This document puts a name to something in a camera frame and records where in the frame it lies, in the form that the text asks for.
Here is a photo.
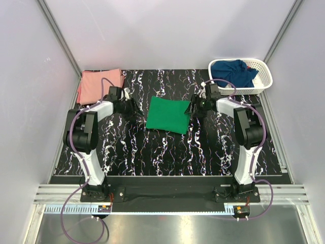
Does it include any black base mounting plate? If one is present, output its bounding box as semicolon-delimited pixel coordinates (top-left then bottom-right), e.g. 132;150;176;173
81;176;261;214

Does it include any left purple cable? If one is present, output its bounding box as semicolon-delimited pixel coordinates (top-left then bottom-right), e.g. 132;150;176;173
60;77;115;242

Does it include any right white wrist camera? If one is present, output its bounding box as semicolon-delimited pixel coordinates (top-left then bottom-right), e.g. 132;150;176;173
199;82;206;99

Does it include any blue t shirt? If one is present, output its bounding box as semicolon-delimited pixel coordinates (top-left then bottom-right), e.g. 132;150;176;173
211;59;258;88

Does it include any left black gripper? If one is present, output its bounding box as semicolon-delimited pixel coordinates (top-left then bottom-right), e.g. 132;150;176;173
118;97;144;121

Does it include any folded pink t shirt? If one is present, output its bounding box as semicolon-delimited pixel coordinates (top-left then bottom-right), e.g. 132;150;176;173
77;69;124;105

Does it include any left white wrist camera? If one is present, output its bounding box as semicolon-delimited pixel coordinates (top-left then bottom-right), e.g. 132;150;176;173
121;87;131;101

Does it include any white slotted cable duct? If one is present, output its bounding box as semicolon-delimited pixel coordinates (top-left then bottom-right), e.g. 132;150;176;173
45;204;235;216

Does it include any white perforated plastic basket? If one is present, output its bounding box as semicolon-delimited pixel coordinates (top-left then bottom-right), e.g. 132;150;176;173
207;58;273;96

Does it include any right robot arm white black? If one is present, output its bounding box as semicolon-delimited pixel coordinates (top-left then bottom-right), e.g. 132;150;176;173
184;79;268;202

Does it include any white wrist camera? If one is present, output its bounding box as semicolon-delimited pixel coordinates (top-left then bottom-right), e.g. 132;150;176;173
199;82;206;99
121;87;131;101

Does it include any green t shirt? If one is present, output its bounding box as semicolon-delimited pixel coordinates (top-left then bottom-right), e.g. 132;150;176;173
146;97;190;135

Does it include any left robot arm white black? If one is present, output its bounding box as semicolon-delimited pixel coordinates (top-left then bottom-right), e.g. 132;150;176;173
63;86;143;202

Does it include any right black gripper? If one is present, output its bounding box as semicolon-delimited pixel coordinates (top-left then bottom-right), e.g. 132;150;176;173
184;94;210;118

